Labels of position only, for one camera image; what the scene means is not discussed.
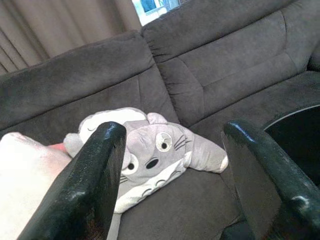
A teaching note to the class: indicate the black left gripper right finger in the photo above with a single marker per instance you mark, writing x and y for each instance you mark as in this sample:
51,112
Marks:
275,190

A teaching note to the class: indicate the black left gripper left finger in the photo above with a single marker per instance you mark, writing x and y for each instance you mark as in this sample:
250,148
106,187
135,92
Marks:
85,185

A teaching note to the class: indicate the black bucket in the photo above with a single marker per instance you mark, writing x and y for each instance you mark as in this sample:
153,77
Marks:
295,140

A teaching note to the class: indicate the pink cat face pillow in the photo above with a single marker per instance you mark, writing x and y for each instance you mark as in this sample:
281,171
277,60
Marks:
25,170

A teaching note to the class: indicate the grey Totoro plush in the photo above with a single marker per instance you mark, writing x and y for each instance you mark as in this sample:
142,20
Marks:
160,155

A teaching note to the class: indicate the dark grey fabric sofa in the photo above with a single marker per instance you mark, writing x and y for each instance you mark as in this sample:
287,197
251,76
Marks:
225,62

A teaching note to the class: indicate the brown curtain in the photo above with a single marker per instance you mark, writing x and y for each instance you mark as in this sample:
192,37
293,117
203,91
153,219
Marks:
62,25

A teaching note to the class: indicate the bright window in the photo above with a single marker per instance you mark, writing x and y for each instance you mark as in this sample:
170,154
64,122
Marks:
155,7

